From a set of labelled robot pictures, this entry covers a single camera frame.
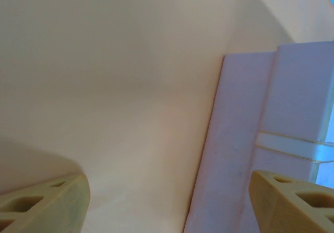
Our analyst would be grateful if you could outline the pink gift box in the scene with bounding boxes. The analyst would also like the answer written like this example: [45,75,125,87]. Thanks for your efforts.
[184,40,334,233]

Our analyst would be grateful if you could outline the clear tape strip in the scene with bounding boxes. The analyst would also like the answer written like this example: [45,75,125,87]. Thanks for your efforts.
[257,130,334,164]

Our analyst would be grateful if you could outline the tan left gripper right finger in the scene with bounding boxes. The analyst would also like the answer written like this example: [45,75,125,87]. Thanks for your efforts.
[247,169,334,233]

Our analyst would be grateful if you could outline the orange wrapping paper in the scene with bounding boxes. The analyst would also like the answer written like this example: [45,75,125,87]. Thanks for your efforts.
[0,0,334,233]

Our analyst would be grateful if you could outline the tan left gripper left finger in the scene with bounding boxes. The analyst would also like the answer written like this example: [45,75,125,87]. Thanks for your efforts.
[0,174,91,233]

